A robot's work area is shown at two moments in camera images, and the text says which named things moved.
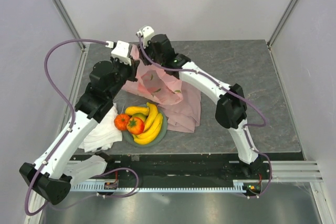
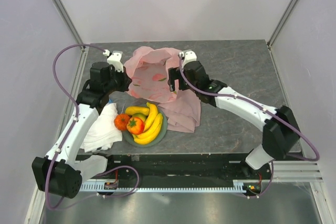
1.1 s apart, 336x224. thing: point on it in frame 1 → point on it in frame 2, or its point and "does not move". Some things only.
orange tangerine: [121, 121] does not move
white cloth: [103, 135] does not move
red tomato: [135, 125] does not move
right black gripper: [145, 60] → [176, 73]
